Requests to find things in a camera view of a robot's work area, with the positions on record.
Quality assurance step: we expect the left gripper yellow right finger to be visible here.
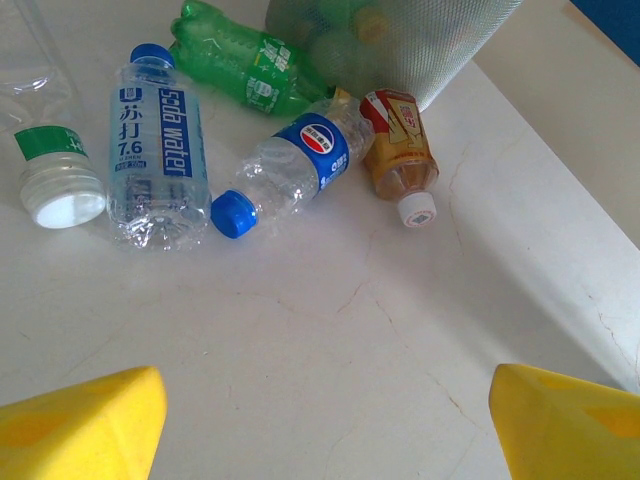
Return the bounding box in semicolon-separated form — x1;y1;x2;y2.
488;363;640;480

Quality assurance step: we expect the clear bottle round-logo blue label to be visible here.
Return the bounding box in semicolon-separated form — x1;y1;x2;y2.
210;96;377;240

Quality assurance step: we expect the soda water bottle blue cap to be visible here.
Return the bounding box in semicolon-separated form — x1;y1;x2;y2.
106;43;214;253

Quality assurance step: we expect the small clear green-label bottle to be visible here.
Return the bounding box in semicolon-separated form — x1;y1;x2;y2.
13;124;108;230

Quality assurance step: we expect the translucent plastic bin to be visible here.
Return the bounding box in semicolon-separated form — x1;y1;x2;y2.
263;0;525;112

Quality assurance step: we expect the orange tea bottle white cap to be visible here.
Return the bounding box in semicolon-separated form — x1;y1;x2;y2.
358;88;441;230

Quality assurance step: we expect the green soda bottle yellow cap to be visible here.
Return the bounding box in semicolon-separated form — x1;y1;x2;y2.
168;0;335;120

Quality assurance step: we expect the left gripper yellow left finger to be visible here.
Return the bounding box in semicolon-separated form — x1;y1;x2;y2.
0;366;169;480

